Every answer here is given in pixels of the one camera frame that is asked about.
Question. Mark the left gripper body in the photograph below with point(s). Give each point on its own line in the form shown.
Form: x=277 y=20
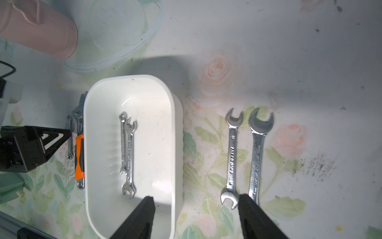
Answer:
x=22 y=149

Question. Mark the silver wrench in box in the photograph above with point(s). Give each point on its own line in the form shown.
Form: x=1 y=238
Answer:
x=130 y=129
x=122 y=118

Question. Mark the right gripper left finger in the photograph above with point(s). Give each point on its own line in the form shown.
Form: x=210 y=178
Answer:
x=139 y=223

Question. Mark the pink pen cup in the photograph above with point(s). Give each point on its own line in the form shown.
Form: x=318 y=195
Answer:
x=36 y=25

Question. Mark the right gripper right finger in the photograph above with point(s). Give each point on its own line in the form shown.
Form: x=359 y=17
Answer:
x=255 y=223

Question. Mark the small silver wrench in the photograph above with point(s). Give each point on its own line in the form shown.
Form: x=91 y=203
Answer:
x=69 y=126

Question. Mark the orange handled adjustable wrench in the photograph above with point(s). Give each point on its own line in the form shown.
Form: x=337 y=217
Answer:
x=78 y=115

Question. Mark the large silver open-end wrench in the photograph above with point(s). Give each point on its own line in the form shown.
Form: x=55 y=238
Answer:
x=259 y=130

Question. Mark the white storage box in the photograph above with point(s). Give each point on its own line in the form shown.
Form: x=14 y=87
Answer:
x=158 y=153

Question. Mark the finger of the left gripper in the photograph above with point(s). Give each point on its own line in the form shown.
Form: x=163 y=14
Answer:
x=51 y=140

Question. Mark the clear plastic lid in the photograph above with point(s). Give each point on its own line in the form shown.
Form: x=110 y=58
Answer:
x=110 y=31

